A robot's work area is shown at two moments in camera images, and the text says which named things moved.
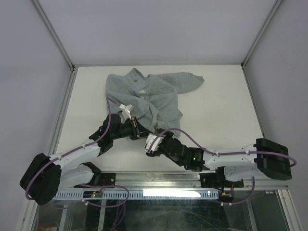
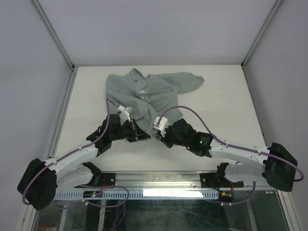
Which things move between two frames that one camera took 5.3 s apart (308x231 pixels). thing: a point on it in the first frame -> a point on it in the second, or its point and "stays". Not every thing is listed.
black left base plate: (101, 180) stays
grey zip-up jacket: (154, 97) stays
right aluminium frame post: (275, 6) stays
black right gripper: (168, 137) -> (164, 139)
